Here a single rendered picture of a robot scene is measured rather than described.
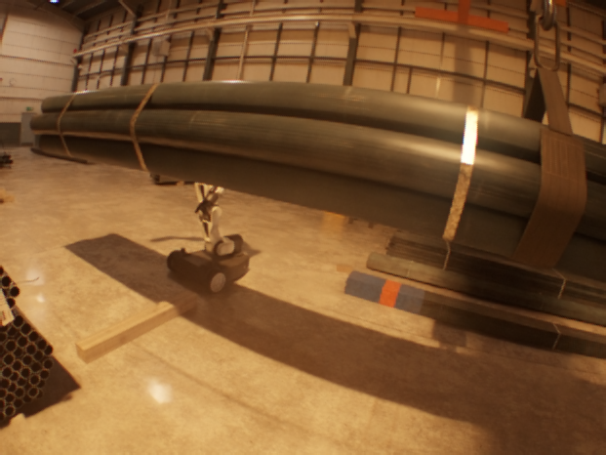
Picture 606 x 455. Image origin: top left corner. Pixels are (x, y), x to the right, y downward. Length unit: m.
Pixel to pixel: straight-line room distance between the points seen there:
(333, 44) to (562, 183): 11.49
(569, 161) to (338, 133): 0.68
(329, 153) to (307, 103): 0.21
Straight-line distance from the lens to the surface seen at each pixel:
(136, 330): 2.09
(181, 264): 2.85
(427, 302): 2.94
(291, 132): 1.00
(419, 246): 3.93
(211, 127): 1.16
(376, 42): 11.81
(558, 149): 1.02
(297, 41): 12.71
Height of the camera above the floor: 1.21
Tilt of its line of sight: 13 degrees down
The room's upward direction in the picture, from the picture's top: 9 degrees clockwise
